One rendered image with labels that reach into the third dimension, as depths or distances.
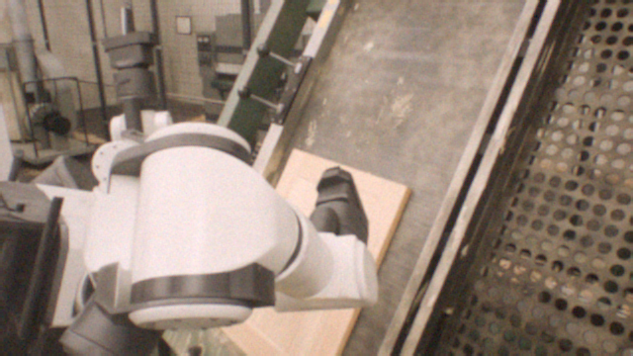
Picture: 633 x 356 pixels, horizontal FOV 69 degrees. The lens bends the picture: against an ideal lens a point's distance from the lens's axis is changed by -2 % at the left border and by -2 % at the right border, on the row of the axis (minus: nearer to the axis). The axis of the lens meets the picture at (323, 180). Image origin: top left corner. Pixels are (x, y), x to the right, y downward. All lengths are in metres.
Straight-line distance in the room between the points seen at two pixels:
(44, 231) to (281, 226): 0.37
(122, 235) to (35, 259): 0.34
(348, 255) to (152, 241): 0.23
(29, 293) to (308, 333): 0.57
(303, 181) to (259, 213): 0.82
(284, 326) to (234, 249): 0.78
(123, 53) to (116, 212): 0.76
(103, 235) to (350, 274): 0.23
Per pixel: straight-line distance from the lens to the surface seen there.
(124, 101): 1.04
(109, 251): 0.35
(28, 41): 6.46
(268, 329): 1.11
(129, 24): 1.12
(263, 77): 1.46
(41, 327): 0.70
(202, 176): 0.31
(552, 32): 0.92
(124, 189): 0.37
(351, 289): 0.47
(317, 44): 1.28
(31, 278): 0.66
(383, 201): 0.96
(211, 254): 0.29
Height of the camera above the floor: 1.62
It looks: 20 degrees down
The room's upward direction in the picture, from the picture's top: straight up
